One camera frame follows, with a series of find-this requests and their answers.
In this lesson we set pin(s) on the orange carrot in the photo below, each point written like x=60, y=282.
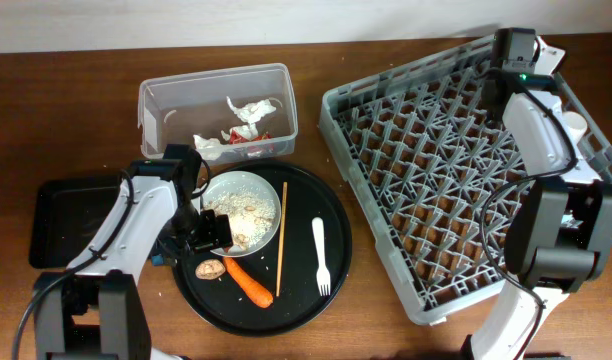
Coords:
x=256, y=292

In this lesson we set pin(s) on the grey dishwasher rack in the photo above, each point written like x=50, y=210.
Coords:
x=413, y=145

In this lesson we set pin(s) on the white napkin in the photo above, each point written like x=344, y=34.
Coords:
x=252, y=113

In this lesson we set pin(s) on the rice and nut leftovers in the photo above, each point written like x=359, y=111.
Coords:
x=251, y=217

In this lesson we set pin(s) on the round black tray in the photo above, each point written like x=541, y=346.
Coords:
x=225, y=305

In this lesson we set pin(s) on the grey plate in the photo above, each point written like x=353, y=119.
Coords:
x=231, y=182

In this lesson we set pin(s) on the walnut shell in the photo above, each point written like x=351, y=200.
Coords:
x=210, y=269

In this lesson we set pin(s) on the wooden chopstick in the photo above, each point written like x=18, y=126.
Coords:
x=281, y=239

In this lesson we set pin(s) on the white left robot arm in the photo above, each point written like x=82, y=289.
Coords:
x=92, y=310

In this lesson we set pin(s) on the white tissue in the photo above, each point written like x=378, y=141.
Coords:
x=209, y=149

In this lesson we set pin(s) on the white plastic cup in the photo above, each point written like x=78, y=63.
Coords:
x=577, y=125

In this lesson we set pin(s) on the white plastic fork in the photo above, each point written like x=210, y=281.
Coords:
x=322, y=275

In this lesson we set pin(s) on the clear plastic waste bin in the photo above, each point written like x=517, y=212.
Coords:
x=172, y=109

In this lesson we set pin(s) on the black rectangular tray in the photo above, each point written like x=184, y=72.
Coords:
x=70, y=212

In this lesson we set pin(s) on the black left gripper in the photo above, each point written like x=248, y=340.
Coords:
x=216, y=233

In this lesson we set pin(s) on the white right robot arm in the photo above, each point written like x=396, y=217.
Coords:
x=562, y=234

